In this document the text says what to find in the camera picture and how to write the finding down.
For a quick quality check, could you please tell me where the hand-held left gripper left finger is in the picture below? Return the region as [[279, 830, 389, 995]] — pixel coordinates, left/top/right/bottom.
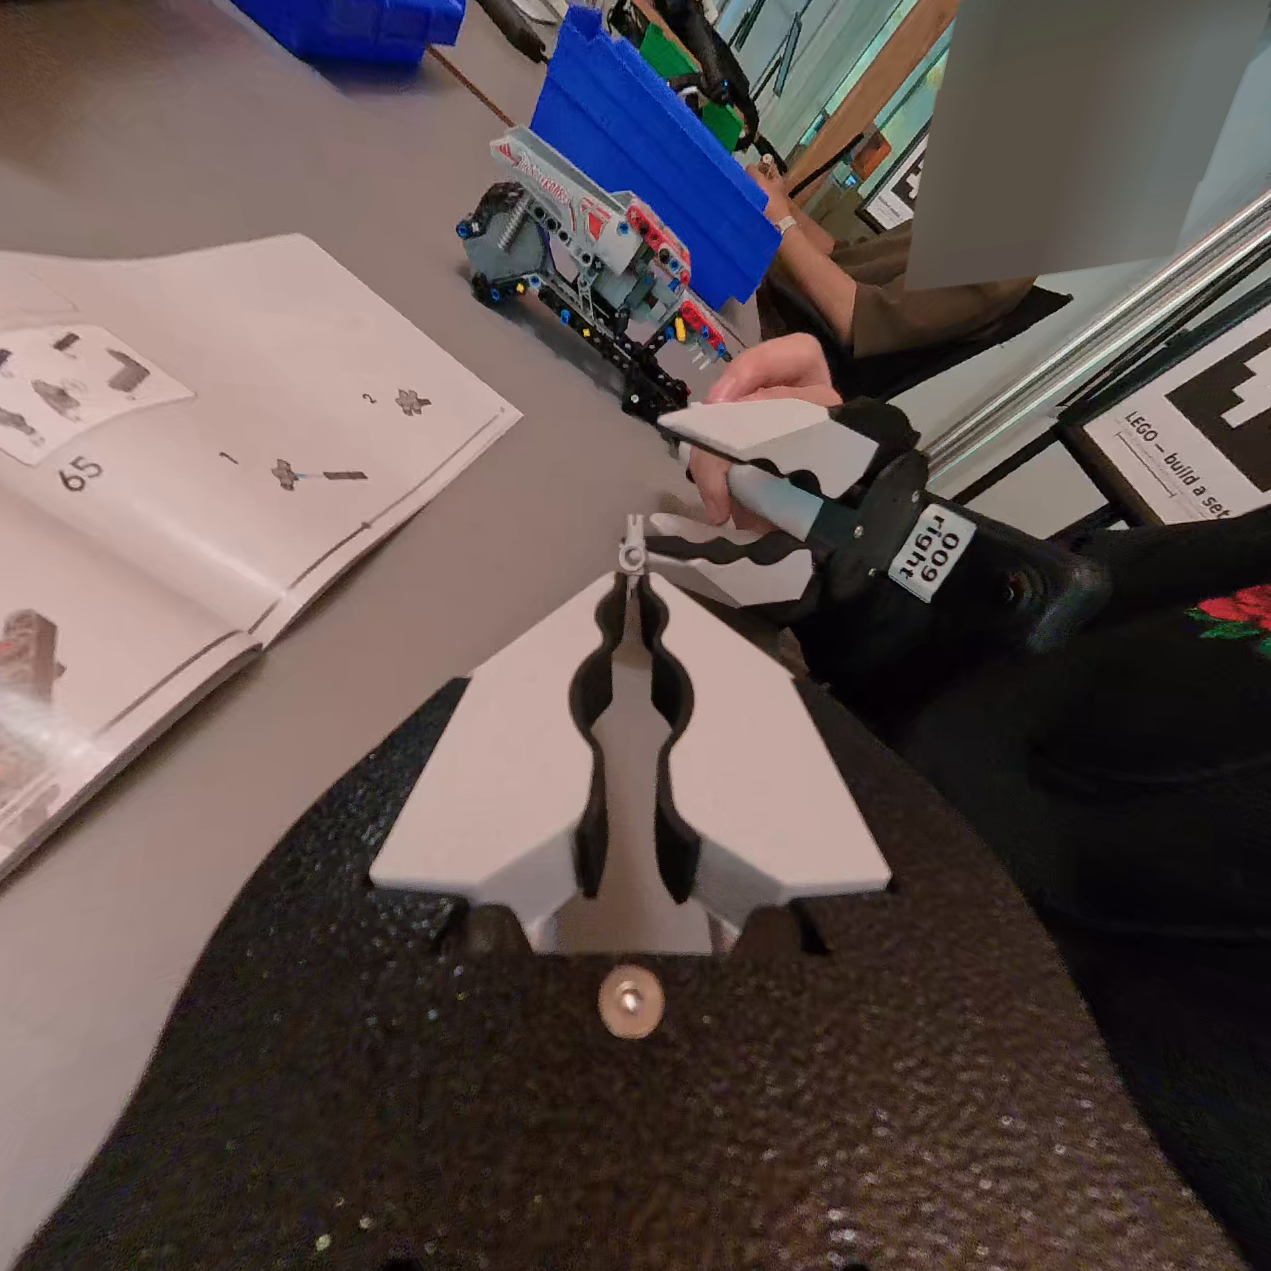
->
[[369, 570, 633, 954]]

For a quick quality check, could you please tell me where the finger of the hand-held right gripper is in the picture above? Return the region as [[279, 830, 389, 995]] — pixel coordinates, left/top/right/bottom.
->
[[655, 399, 882, 500], [642, 511, 817, 609]]

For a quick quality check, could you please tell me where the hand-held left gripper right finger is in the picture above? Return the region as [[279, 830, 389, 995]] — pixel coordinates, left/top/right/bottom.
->
[[635, 570, 892, 954]]

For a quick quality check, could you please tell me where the person's right forearm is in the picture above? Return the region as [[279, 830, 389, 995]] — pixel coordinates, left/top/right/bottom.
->
[[1023, 500, 1271, 695]]

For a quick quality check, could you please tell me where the another person's forearm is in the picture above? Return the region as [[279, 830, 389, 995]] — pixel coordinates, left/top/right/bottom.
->
[[768, 202, 860, 348]]

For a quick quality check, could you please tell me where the grey desk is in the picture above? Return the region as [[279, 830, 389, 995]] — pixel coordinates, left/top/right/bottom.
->
[[0, 0, 824, 1252]]

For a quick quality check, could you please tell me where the person's right hand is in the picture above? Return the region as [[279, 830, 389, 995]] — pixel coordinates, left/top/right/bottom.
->
[[684, 331, 845, 526]]

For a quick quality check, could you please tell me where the small framed marker sign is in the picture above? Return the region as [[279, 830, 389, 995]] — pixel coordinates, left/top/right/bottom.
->
[[854, 120, 935, 234]]

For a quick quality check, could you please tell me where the blue plastic bin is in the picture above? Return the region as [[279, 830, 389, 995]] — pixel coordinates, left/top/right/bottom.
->
[[528, 3, 783, 303], [232, 0, 468, 69]]

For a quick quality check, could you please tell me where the black framed marker sign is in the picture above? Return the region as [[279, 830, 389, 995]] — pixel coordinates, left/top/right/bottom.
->
[[1057, 298, 1271, 526]]

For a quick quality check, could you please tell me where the grey toy brick vehicle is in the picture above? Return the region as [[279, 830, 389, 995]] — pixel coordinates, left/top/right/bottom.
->
[[455, 123, 734, 418]]

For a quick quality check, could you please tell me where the person's black clothing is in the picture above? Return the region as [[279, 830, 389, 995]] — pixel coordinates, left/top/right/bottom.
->
[[873, 635, 1271, 1261]]

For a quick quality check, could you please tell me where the white instruction booklet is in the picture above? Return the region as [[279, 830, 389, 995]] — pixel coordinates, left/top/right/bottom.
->
[[0, 232, 524, 879]]

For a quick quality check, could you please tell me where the silver metal rail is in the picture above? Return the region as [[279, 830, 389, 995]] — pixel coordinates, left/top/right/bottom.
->
[[923, 189, 1271, 478]]

